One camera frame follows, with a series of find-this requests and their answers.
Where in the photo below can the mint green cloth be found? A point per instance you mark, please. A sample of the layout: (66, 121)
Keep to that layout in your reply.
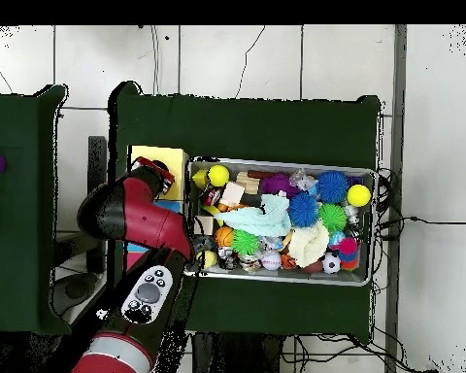
(264, 219)

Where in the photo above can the small blue spiky ball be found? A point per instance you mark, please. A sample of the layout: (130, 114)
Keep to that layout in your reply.
(303, 210)

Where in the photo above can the cream white cloth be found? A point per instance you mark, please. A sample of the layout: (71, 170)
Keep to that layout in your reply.
(308, 243)

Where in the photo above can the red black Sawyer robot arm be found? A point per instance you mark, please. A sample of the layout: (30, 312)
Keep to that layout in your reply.
(139, 217)

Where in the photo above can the wooden box with three holes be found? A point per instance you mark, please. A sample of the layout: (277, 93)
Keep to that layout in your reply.
(176, 159)

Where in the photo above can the yellow cheese wedge toy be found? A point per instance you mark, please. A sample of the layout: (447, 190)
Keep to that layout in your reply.
(200, 178)

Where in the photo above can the yellow smiley face ball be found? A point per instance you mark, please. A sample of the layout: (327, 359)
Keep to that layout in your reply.
(218, 175)

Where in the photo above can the dark green table cloth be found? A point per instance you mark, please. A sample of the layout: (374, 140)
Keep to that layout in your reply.
(248, 132)
(15, 233)

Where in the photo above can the purple knobbly rubber toy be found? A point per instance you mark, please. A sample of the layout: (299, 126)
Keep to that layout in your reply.
(277, 183)

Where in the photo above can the grey round seat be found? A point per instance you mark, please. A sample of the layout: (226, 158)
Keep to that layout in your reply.
(75, 287)

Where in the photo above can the crushed clear plastic bottle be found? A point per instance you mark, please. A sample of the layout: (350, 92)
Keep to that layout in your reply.
(303, 179)

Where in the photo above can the large blue spiky ball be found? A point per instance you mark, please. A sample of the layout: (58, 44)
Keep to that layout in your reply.
(332, 186)

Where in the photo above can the black and white soccer ball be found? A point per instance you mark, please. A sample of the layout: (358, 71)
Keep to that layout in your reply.
(331, 263)

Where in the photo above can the plain yellow ball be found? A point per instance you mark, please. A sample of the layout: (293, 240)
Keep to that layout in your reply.
(359, 195)

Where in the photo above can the pink spiky ball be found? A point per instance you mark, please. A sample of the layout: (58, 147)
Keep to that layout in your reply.
(348, 245)

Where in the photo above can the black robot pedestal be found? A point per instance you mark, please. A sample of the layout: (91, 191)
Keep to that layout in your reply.
(237, 357)

